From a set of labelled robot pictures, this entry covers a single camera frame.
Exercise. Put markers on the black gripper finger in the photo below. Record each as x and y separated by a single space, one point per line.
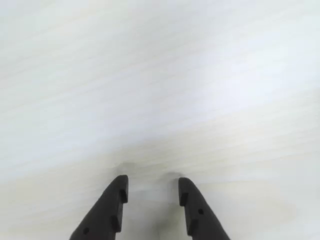
105 212
200 212

